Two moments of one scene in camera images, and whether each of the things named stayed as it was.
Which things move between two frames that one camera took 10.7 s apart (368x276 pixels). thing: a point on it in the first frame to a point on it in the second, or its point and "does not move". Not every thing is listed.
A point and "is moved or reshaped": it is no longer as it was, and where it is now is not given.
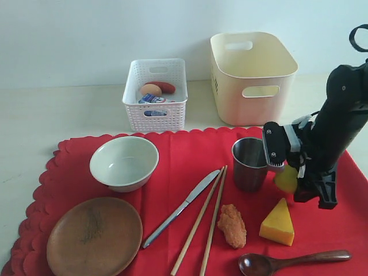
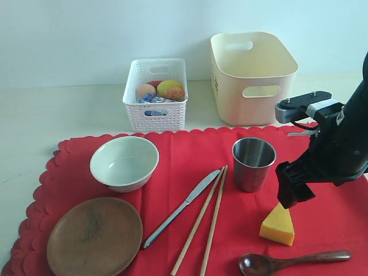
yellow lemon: [286, 179] is moved or reshaped
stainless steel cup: [250, 165] does not move
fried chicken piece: [232, 223] to [175, 94]
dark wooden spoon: [256, 264] does not move
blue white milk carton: [149, 98] does not move
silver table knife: [163, 227] does not move
